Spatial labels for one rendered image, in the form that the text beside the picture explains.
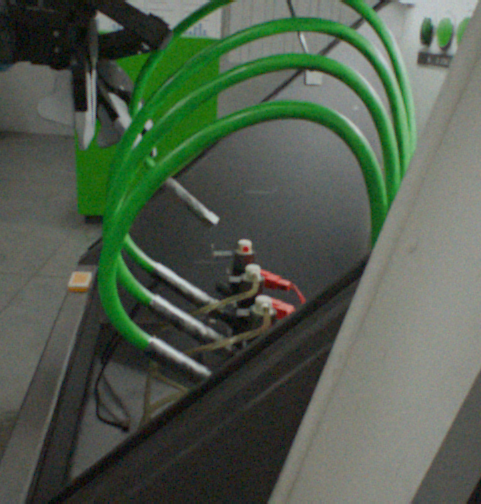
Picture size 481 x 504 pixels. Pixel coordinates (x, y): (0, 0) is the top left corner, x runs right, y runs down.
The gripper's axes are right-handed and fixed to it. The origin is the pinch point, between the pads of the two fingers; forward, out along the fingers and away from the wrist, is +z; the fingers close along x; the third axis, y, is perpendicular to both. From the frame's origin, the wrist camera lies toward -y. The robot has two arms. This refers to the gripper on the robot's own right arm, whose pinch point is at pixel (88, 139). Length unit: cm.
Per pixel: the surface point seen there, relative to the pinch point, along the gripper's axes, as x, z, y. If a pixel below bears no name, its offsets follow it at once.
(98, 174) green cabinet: -321, 86, 39
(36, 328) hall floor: -174, 123, 51
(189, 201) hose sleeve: -7.8, 9.6, -12.4
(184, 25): -8.5, -13.2, -11.0
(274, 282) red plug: 6.1, 15.5, -22.6
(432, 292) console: 46, -2, -22
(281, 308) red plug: 13.6, 15.2, -22.1
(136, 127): 11.1, -3.5, -6.2
